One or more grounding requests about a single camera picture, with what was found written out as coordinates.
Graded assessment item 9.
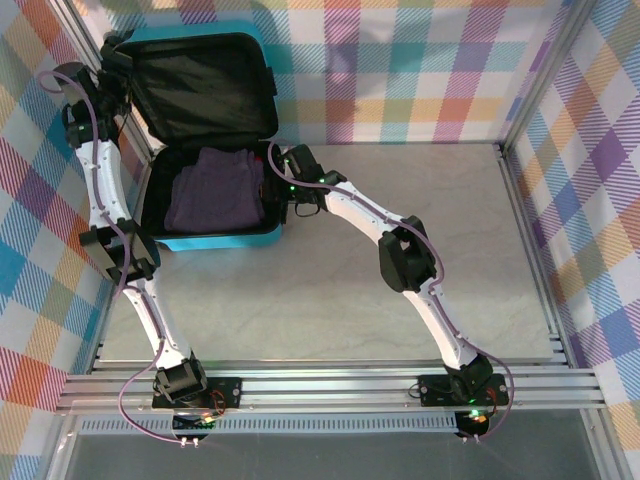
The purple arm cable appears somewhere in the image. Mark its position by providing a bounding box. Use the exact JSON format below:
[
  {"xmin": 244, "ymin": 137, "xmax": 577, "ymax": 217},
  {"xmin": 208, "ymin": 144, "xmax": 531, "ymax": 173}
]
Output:
[
  {"xmin": 267, "ymin": 141, "xmax": 516, "ymax": 444},
  {"xmin": 38, "ymin": 68, "xmax": 211, "ymax": 445}
]

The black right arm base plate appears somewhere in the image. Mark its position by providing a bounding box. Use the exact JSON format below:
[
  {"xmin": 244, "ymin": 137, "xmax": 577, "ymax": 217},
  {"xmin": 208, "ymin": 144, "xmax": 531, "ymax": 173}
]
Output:
[{"xmin": 417, "ymin": 372, "xmax": 511, "ymax": 407}]

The aluminium mounting rail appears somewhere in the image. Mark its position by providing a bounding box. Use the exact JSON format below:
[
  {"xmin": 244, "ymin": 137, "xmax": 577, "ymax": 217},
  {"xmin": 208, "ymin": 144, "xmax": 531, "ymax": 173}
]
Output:
[{"xmin": 57, "ymin": 359, "xmax": 609, "ymax": 417}]

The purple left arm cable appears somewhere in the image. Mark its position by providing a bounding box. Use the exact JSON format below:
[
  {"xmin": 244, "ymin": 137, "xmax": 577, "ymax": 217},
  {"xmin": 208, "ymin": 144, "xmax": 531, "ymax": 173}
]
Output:
[{"xmin": 38, "ymin": 68, "xmax": 211, "ymax": 445}]

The black controller board with LEDs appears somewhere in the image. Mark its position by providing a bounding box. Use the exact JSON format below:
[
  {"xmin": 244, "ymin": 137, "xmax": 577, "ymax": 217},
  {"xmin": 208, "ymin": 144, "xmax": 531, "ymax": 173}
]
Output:
[
  {"xmin": 454, "ymin": 407, "xmax": 494, "ymax": 444},
  {"xmin": 172, "ymin": 412, "xmax": 219, "ymax": 449}
]

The aluminium frame post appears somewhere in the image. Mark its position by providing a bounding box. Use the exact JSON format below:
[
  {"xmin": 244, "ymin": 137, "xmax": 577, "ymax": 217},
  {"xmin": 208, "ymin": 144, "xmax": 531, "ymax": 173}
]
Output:
[
  {"xmin": 499, "ymin": 0, "xmax": 599, "ymax": 154},
  {"xmin": 49, "ymin": 0, "xmax": 156, "ymax": 166}
]

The purple towel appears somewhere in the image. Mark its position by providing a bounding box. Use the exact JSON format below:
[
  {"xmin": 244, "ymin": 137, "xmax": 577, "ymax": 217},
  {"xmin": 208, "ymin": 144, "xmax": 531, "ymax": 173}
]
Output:
[{"xmin": 163, "ymin": 145, "xmax": 266, "ymax": 235}]

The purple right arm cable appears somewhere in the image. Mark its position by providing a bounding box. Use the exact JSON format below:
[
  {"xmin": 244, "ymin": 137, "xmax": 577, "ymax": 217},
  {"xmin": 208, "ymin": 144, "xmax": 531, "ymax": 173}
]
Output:
[{"xmin": 267, "ymin": 141, "xmax": 516, "ymax": 444}]

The blue hard-shell suitcase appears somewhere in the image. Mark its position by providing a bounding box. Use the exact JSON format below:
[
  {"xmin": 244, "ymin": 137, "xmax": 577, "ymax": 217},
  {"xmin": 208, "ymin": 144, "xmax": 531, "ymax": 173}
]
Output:
[{"xmin": 99, "ymin": 19, "xmax": 291, "ymax": 254}]

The aluminium side rail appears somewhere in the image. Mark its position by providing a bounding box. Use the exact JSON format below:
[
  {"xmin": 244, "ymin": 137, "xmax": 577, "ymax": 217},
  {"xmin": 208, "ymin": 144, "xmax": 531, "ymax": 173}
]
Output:
[
  {"xmin": 89, "ymin": 149, "xmax": 156, "ymax": 374},
  {"xmin": 497, "ymin": 142, "xmax": 574, "ymax": 371}
]

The slotted metal cable strip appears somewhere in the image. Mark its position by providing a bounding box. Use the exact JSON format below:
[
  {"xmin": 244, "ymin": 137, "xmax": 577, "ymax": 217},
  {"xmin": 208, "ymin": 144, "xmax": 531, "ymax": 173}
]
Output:
[{"xmin": 79, "ymin": 417, "xmax": 466, "ymax": 435}]

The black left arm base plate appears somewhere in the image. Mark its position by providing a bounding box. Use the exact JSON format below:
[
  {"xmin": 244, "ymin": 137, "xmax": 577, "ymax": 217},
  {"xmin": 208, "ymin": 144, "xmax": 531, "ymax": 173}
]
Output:
[{"xmin": 152, "ymin": 377, "xmax": 244, "ymax": 411}]

